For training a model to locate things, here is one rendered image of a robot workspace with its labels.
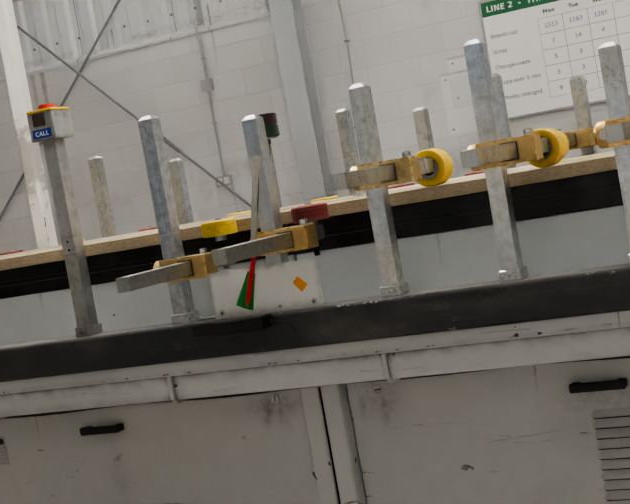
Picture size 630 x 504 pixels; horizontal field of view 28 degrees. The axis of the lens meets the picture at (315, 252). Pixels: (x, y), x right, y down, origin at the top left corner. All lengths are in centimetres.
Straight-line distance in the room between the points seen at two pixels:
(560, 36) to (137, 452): 703
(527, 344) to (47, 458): 142
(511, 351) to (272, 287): 52
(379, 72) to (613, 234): 770
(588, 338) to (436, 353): 31
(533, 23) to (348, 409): 714
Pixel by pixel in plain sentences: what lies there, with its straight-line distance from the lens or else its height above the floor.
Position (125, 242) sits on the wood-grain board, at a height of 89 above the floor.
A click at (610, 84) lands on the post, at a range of 236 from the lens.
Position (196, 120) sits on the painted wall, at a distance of 1098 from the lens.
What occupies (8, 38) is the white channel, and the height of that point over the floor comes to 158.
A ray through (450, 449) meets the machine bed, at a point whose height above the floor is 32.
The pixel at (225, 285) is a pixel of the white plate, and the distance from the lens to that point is 267.
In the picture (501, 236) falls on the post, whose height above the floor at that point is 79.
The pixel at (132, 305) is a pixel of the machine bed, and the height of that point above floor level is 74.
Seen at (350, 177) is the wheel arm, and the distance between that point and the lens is 228.
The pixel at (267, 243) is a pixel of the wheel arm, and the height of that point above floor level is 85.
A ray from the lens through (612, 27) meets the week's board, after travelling 966.
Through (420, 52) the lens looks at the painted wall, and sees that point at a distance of 1009.
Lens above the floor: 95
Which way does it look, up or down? 3 degrees down
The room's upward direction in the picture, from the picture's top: 10 degrees counter-clockwise
